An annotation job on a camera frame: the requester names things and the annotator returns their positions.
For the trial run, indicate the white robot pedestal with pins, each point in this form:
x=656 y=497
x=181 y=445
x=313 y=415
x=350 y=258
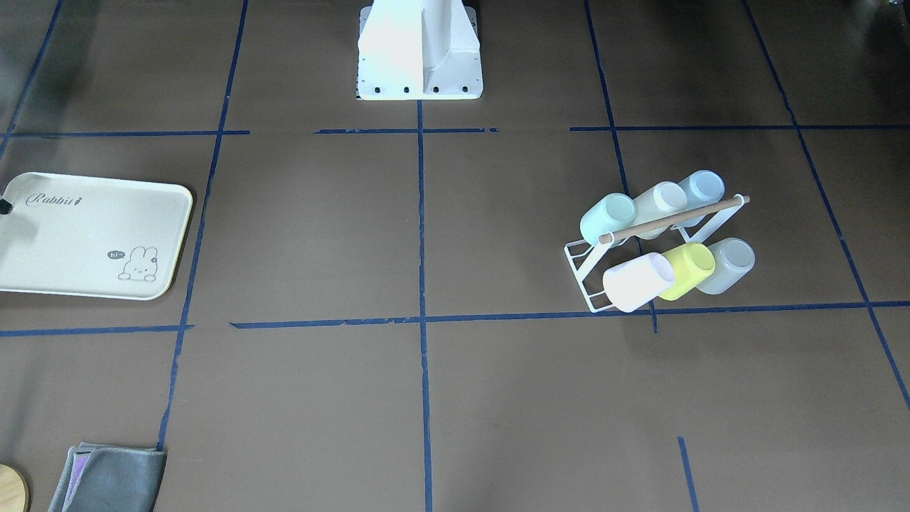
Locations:
x=419 y=50

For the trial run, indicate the white wire cup rack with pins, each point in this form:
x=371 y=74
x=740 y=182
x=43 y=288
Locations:
x=695 y=226

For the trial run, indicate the yellow cup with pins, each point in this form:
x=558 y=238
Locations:
x=692 y=263

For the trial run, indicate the beige cup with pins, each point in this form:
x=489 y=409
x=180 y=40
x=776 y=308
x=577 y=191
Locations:
x=662 y=200

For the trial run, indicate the blue cup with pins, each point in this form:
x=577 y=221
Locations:
x=702 y=188

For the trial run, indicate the beige rabbit tray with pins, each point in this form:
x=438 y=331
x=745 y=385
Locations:
x=91 y=236

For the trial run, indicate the grey folded cloth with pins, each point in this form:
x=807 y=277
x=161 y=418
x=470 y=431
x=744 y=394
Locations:
x=104 y=477

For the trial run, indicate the grey cup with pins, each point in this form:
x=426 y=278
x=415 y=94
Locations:
x=733 y=259

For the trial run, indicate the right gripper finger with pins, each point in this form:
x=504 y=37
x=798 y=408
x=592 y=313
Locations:
x=5 y=207

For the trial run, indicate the green cup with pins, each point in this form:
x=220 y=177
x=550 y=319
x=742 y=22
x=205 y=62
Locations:
x=615 y=211

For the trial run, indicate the pink cup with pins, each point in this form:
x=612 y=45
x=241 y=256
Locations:
x=638 y=281

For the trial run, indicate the wooden mug tree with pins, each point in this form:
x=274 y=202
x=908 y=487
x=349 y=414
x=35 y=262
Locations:
x=15 y=494

